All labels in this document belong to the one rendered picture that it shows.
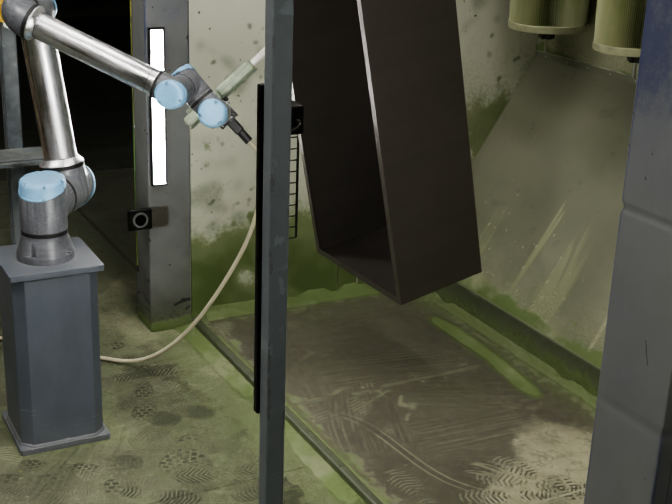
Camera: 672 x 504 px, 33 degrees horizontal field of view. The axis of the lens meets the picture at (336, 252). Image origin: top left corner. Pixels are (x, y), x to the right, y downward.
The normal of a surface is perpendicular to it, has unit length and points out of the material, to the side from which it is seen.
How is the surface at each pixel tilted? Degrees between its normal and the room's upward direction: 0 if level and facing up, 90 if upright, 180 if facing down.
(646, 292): 90
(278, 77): 90
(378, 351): 0
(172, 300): 90
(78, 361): 90
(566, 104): 57
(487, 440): 0
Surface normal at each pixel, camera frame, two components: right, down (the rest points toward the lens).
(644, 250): -0.89, 0.13
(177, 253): 0.46, 0.31
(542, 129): -0.73, -0.40
